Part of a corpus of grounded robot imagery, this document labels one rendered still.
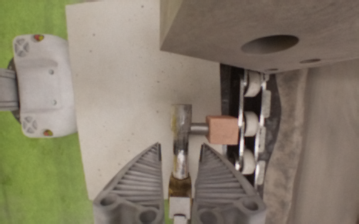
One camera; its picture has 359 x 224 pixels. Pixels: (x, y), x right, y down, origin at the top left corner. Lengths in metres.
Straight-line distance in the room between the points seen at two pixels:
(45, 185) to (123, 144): 1.52
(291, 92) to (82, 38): 0.35
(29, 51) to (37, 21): 0.64
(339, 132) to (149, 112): 0.35
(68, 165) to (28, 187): 0.47
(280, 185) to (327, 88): 0.20
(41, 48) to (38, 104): 0.31
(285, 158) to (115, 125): 0.31
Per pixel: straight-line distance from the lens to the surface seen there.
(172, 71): 0.19
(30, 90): 1.10
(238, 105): 0.22
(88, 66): 0.24
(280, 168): 0.34
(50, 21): 1.54
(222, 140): 0.17
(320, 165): 0.38
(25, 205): 1.97
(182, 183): 0.19
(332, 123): 0.37
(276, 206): 0.38
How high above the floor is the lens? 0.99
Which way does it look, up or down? 85 degrees down
